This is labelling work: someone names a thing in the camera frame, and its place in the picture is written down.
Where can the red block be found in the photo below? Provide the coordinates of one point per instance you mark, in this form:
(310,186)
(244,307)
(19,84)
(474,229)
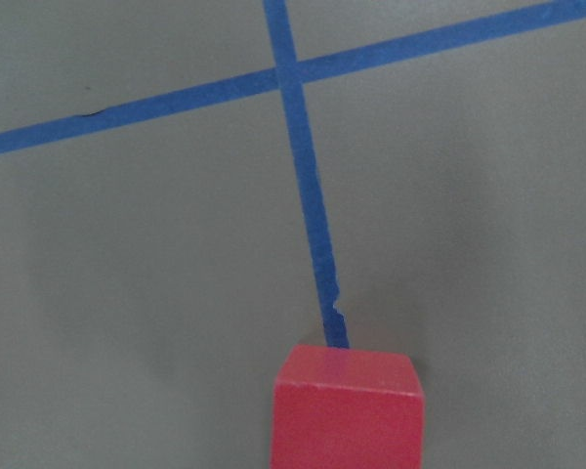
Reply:
(347,408)

